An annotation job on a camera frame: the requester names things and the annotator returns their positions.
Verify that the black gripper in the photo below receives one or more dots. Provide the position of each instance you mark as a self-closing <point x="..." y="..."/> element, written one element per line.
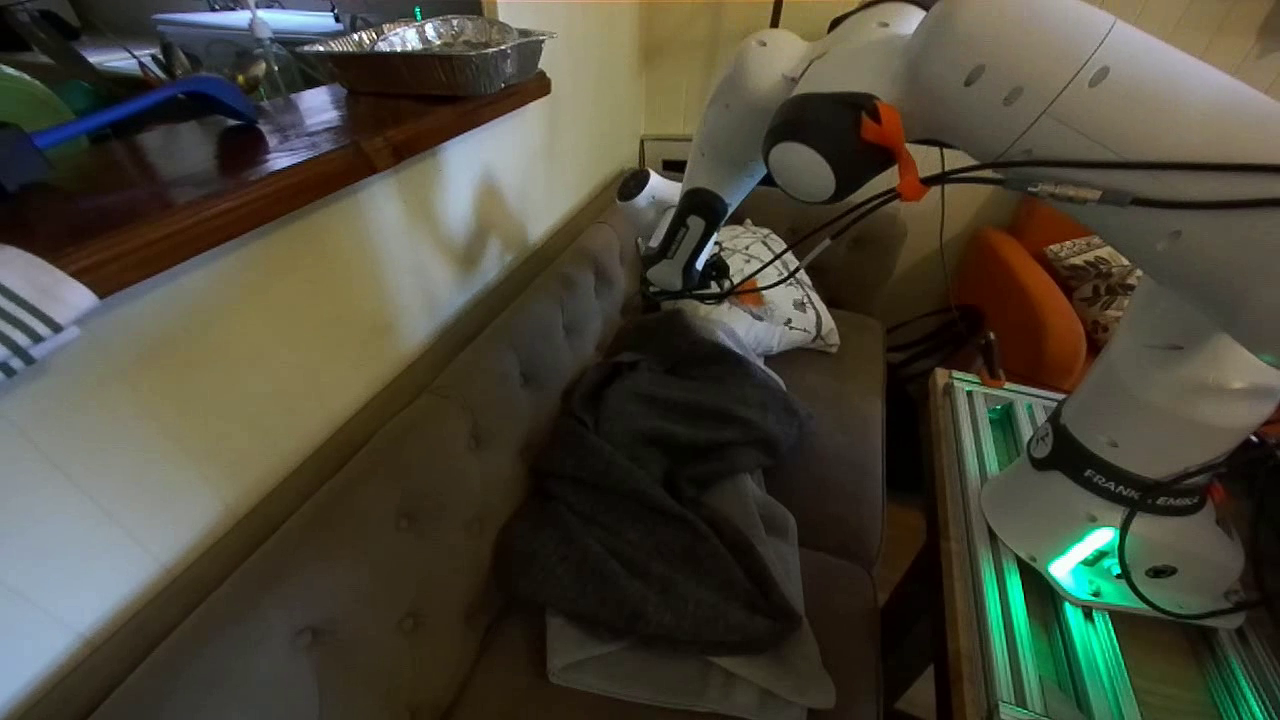
<point x="686" y="272"/>

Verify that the white patterned pillow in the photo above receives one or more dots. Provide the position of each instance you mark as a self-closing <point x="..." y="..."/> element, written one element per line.
<point x="787" y="315"/>

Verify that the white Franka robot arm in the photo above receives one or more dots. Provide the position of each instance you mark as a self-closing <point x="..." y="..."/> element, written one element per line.
<point x="1175" y="362"/>

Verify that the framed picture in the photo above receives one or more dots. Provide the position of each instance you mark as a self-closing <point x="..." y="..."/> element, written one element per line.
<point x="663" y="149"/>

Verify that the dark gray blanket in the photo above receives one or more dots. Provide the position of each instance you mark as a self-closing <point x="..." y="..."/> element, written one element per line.
<point x="664" y="493"/>

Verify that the dark thin lamp pole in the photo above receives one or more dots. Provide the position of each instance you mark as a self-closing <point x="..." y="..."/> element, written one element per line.
<point x="774" y="8"/>

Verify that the orange armchair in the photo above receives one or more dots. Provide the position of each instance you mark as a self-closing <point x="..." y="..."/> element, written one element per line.
<point x="1020" y="303"/>

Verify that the aluminum foil tray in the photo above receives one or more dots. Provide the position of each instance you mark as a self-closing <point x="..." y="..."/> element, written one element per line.
<point x="424" y="52"/>

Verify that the wooden table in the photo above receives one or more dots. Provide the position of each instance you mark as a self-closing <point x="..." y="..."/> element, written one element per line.
<point x="948" y="561"/>

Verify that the patterned armchair cushion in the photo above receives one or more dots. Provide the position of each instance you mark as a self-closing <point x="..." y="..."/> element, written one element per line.
<point x="1095" y="281"/>

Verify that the gray tufted sofa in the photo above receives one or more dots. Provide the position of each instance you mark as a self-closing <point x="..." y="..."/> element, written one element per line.
<point x="402" y="573"/>

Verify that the brown wooden shelf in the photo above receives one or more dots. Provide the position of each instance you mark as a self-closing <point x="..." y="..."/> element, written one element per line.
<point x="200" y="184"/>

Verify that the white flat tray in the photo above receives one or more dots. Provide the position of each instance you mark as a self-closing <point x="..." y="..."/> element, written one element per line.
<point x="253" y="27"/>

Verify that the blue plastic ladle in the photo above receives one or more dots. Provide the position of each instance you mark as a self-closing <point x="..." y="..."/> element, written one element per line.
<point x="162" y="107"/>

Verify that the white striped towel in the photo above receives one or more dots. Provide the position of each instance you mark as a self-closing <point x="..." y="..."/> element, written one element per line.
<point x="35" y="315"/>

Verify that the green plastic dish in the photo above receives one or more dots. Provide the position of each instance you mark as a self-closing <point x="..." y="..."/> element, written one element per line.
<point x="25" y="107"/>

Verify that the aluminum robot base frame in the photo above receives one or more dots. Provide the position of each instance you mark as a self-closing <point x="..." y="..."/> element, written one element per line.
<point x="1067" y="653"/>

